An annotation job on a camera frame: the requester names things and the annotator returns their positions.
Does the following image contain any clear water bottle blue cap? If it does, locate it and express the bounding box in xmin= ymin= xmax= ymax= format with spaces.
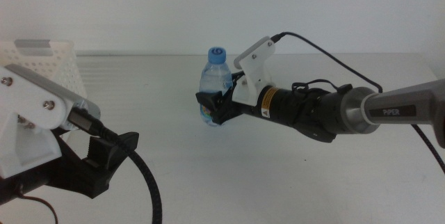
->
xmin=198 ymin=46 xmax=234 ymax=128

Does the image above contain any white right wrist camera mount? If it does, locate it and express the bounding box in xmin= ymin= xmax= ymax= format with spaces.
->
xmin=232 ymin=35 xmax=277 ymax=108

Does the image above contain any thin black left gripper wire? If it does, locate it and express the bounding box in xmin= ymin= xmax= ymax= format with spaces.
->
xmin=16 ymin=191 xmax=60 ymax=224

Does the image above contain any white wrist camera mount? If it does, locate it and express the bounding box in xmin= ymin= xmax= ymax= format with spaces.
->
xmin=0 ymin=63 xmax=102 ymax=180
xmin=232 ymin=35 xmax=277 ymax=108

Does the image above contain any thin black right gripper wire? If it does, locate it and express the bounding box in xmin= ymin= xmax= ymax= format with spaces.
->
xmin=291 ymin=78 xmax=353 ymax=95

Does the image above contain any thin black gripper wire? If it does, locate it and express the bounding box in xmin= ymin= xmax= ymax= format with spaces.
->
xmin=16 ymin=191 xmax=60 ymax=224
xmin=291 ymin=78 xmax=353 ymax=95

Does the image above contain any white perforated plastic basket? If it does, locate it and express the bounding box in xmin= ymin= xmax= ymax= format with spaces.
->
xmin=0 ymin=39 xmax=88 ymax=142

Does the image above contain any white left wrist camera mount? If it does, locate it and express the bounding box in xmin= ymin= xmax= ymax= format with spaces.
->
xmin=0 ymin=63 xmax=102 ymax=180

